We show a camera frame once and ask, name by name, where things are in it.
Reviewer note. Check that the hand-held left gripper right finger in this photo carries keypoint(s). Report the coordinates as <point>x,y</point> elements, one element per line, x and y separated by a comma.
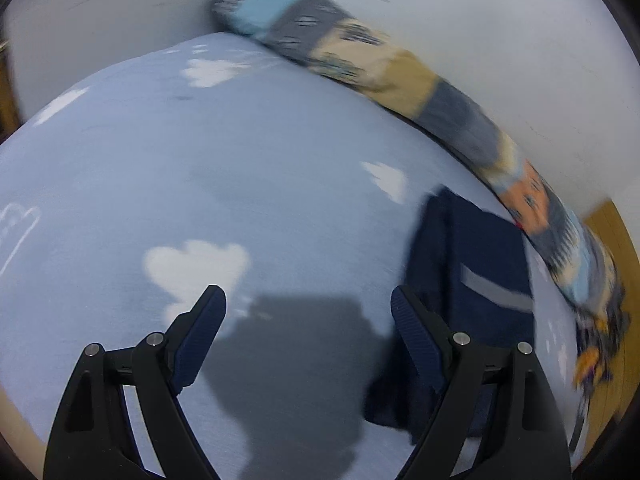
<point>415,335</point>

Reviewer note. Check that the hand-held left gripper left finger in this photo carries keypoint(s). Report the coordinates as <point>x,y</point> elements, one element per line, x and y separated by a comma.
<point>200,335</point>

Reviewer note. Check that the navy blue pants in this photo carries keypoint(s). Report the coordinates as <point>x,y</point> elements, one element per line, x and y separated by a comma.
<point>465,285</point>

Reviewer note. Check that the light blue cloud-print bed sheet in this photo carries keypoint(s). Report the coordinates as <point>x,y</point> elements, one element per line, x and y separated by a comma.
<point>200,170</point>

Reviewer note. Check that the patchwork patterned rolled blanket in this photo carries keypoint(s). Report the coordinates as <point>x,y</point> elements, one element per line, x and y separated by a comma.
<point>425,95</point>

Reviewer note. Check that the wooden furniture piece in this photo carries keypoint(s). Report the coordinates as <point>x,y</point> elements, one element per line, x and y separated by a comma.
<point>9,95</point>

